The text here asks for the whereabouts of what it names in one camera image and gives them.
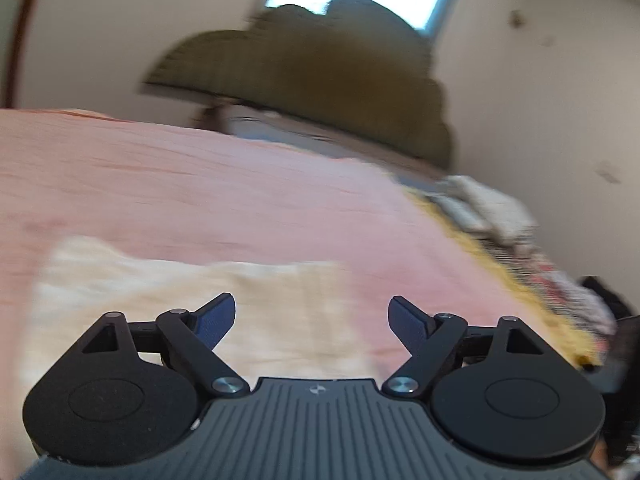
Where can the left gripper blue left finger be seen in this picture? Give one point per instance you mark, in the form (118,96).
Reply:
(190,339)

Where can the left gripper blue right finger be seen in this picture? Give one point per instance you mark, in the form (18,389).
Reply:
(432,342)

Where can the pink floral bed sheet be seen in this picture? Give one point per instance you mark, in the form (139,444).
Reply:
(99,214)

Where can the pile of folded clothes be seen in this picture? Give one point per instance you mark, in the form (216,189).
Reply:
(584,316)

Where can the grey striped pillow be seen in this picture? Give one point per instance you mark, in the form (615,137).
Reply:
(267,125)

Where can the green padded headboard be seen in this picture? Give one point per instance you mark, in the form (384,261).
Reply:
(358,68)

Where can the brown wooden door frame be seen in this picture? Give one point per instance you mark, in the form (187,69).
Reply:
(11,77)

